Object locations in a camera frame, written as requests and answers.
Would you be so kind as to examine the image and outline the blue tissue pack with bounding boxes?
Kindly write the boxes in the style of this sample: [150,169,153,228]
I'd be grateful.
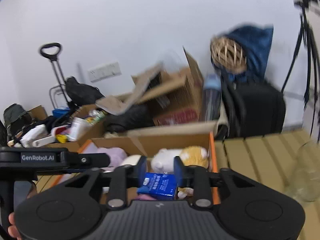
[137,172,177,200]

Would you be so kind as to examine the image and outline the large open cardboard box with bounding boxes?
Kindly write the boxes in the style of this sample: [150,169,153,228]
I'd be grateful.
[95,45,205,126]

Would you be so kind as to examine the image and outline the small brown cardboard tray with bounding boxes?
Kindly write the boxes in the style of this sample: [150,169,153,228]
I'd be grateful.
[30,105,107,151]

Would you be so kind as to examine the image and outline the blue water bottle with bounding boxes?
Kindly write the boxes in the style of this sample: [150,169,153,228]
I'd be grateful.
[201,74,222,121]

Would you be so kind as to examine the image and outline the black camera tripod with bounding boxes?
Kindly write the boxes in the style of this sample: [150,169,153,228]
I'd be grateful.
[280,0,320,138]

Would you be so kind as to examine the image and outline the black luggage trolley handle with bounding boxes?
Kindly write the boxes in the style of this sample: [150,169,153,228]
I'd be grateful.
[39,42,75,109]

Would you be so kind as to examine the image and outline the red pumpkin cardboard box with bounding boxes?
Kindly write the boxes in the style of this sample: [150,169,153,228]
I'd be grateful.
[49,131,222,205]

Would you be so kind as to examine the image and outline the wicker rattan ball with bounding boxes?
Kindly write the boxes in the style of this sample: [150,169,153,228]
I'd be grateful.
[210,36,247,74]

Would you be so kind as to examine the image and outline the dark blue fabric bag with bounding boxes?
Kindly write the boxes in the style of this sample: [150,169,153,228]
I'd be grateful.
[211,25,273,82]

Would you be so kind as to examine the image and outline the person's left hand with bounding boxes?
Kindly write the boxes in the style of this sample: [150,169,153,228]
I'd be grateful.
[8,181,37,240]

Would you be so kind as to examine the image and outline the clear drinking glass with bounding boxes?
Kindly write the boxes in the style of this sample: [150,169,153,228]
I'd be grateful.
[285,140,319,205]

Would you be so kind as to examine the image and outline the dark backpack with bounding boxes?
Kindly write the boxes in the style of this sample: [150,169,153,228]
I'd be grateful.
[3,103,33,141]

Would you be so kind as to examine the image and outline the lavender towel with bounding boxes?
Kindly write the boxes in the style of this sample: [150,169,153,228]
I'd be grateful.
[97,147,127,168]

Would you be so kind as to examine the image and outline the yellow white hamster plush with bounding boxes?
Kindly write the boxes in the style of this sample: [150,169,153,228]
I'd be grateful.
[151,145,210,198]

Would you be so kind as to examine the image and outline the wall socket strip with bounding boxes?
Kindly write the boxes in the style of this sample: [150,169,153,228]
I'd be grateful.
[87,62,121,83]

